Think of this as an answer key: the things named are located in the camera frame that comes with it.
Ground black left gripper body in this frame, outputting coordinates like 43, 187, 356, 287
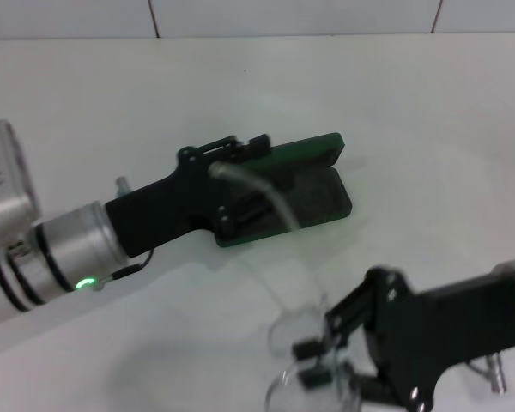
104, 145, 241, 259

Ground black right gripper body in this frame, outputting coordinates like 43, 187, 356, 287
354, 265, 515, 412

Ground clear white glasses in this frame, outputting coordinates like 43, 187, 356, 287
208, 161, 366, 412

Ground green glasses case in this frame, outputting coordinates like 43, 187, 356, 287
214, 131, 353, 249

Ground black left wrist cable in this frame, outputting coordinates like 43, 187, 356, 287
92, 248, 155, 293

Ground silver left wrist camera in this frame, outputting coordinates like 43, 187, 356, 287
0, 119, 42, 250

